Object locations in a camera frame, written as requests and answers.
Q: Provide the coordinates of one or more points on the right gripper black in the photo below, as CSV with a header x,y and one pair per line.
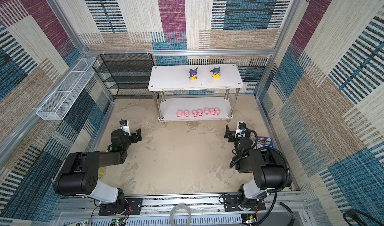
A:
x,y
231,134

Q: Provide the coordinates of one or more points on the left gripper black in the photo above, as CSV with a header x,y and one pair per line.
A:
x,y
134,139

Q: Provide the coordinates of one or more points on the blue yellow toy figure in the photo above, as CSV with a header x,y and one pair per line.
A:
x,y
216,72

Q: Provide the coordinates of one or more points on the purple yellow toy figure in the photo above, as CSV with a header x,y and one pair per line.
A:
x,y
193,74

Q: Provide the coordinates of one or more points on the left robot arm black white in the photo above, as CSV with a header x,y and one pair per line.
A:
x,y
79,174

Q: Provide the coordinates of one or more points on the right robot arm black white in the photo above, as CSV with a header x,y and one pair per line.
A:
x,y
258,156

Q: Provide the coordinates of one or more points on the white two-tier shelf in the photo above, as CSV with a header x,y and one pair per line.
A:
x,y
173,90

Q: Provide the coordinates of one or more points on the blue picture book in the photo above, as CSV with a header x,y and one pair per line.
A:
x,y
264,142

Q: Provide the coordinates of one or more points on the clear tubing coil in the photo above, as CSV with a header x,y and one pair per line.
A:
x,y
184,207

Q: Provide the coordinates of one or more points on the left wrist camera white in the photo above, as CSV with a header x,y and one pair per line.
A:
x,y
124,125

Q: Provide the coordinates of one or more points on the black wire mesh rack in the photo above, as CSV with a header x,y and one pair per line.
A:
x,y
126,76

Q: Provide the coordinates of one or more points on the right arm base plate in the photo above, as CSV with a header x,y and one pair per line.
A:
x,y
231,204

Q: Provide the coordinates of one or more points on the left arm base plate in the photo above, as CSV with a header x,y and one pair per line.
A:
x,y
133,206

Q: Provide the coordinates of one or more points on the white wire mesh basket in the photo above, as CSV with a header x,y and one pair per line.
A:
x,y
60,101

